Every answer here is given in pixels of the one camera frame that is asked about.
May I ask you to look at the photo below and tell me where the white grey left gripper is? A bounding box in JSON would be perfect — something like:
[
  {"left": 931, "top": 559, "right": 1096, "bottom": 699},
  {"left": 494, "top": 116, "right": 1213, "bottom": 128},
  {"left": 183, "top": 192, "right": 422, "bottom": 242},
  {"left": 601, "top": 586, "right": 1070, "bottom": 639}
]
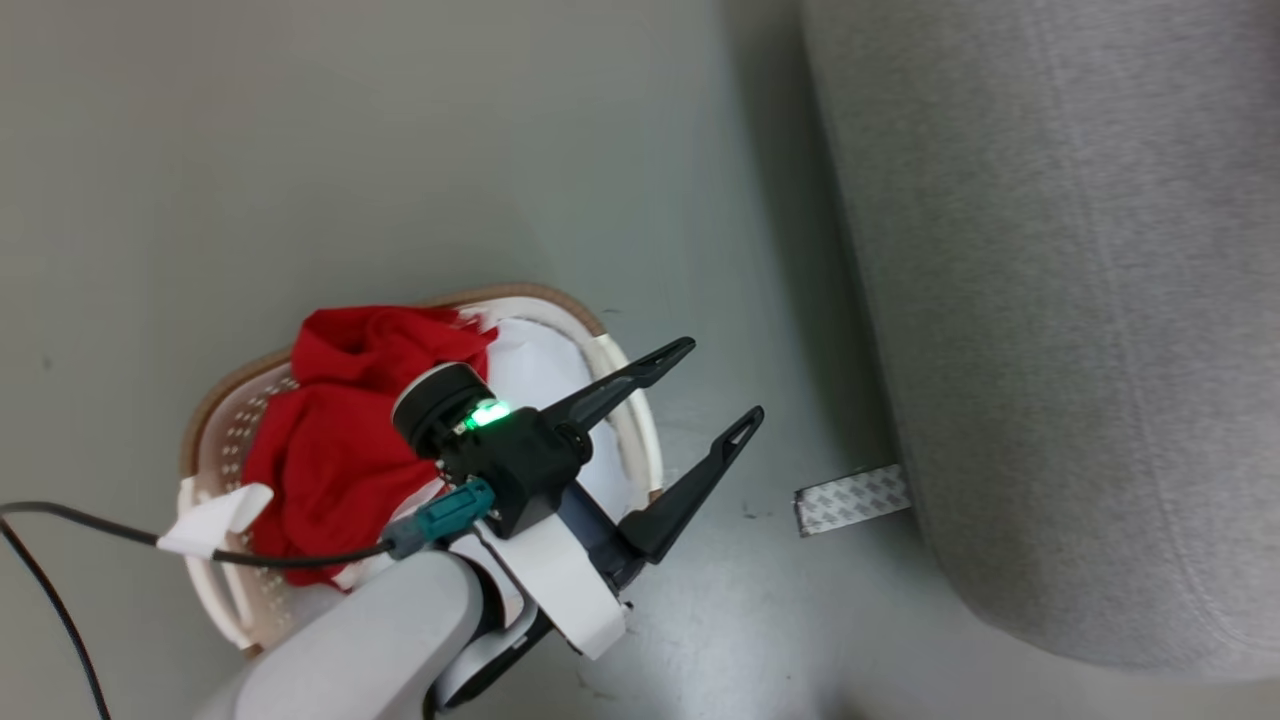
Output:
[{"left": 478, "top": 336, "right": 767, "bottom": 662}]

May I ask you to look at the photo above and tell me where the red garment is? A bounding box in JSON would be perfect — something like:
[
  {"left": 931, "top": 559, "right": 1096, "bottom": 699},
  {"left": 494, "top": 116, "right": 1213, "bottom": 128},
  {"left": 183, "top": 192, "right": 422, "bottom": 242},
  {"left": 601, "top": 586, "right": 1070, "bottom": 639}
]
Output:
[{"left": 241, "top": 305, "right": 499, "bottom": 588}]

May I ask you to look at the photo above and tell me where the thin black cable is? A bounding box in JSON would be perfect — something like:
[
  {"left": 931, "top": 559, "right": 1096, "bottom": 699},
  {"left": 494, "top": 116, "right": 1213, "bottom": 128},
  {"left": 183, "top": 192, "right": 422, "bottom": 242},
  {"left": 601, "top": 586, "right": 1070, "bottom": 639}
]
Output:
[
  {"left": 0, "top": 518, "right": 111, "bottom": 720},
  {"left": 0, "top": 501, "right": 396, "bottom": 571}
]

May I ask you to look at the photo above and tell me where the teal cable connector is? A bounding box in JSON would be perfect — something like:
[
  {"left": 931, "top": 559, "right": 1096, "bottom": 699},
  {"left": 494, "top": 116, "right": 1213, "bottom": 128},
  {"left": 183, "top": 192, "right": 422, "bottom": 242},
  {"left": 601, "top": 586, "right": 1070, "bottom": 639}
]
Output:
[{"left": 385, "top": 476, "right": 498, "bottom": 561}]

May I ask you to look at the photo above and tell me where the grey fabric sofa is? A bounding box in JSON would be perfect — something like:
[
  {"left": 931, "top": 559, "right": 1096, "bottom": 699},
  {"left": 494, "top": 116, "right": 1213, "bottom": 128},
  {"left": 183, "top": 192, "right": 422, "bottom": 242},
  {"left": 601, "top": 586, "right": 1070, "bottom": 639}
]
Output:
[{"left": 800, "top": 0, "right": 1280, "bottom": 683}]

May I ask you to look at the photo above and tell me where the white tape tag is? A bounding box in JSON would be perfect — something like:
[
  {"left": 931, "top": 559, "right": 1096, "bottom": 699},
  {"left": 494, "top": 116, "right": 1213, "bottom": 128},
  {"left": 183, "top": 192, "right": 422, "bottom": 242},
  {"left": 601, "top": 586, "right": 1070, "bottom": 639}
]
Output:
[{"left": 156, "top": 483, "right": 275, "bottom": 559}]

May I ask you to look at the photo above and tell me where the grey patterned tape strip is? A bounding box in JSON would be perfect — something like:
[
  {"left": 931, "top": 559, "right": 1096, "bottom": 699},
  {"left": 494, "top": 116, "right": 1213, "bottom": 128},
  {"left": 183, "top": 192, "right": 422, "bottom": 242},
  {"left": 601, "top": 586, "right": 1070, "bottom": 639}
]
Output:
[{"left": 794, "top": 464, "right": 913, "bottom": 538}]

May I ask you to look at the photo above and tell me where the white perforated laundry basket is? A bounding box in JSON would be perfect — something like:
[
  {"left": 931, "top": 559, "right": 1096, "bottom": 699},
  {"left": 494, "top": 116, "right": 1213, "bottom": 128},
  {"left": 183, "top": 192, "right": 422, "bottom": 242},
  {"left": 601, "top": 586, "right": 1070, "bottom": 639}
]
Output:
[{"left": 178, "top": 282, "right": 664, "bottom": 656}]

